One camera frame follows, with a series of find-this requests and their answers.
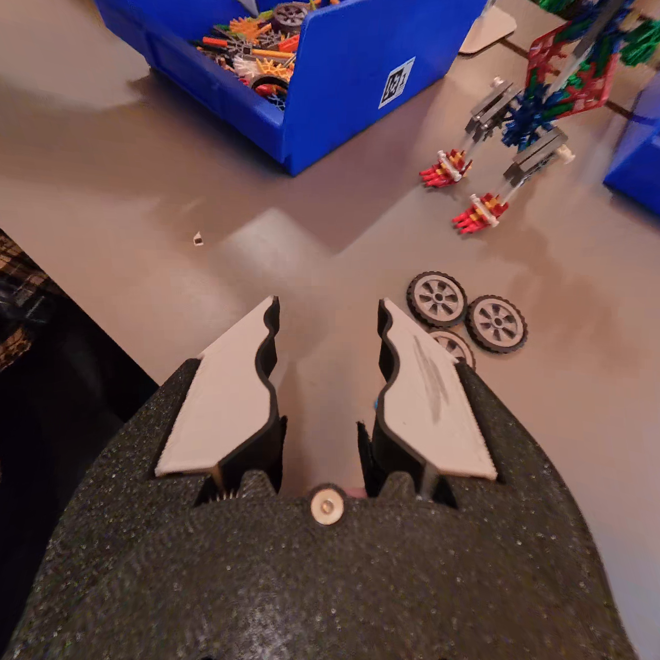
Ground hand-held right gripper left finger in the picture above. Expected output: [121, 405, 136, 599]
[154, 296, 288, 498]

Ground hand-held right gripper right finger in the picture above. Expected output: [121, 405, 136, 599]
[357, 297, 498, 500]

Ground grey toy wheel black tyre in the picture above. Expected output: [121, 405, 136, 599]
[428, 330, 476, 369]
[406, 271, 469, 329]
[465, 295, 528, 354]

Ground person's plaid shirt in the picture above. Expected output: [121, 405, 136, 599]
[0, 229, 63, 372]

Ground colourful construction toy figure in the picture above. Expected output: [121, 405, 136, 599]
[419, 0, 660, 237]

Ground plain blue plastic bin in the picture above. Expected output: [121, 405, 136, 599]
[602, 88, 660, 217]

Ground blue plastic bin white tag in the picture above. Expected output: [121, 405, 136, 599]
[93, 0, 488, 177]

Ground pile of colourful construction pieces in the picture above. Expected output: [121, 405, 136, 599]
[196, 0, 331, 111]

